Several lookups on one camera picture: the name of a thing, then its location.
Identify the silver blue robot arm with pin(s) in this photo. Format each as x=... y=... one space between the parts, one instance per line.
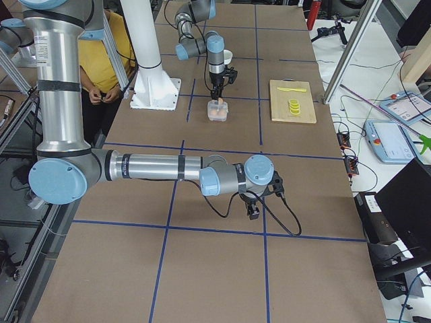
x=211 y=44
x=68 y=166

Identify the teach pendant tablet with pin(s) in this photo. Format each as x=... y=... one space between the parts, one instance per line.
x=407 y=107
x=389 y=142

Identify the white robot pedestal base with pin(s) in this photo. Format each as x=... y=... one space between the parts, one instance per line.
x=153 y=88

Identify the aluminium frame post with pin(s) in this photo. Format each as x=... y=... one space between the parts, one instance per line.
x=365 y=18

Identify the clear plastic egg box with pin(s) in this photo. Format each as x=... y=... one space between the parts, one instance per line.
x=214 y=108

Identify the bamboo cutting board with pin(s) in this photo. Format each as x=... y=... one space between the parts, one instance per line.
x=279 y=102

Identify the green tipped grabber stick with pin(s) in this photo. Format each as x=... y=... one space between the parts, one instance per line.
x=426 y=141

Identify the brown egg in box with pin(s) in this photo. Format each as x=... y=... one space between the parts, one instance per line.
x=217 y=117

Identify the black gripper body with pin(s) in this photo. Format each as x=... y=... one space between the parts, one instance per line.
x=249 y=199
x=215 y=79

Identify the yellow plastic knife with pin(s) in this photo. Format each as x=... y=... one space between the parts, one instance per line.
x=289 y=89

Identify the person in yellow shirt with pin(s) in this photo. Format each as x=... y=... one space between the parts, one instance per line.
x=101 y=93

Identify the orange black electronics board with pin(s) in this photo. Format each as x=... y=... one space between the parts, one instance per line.
x=343 y=140
x=351 y=166

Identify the white ceramic bowl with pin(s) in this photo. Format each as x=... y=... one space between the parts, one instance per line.
x=228 y=55

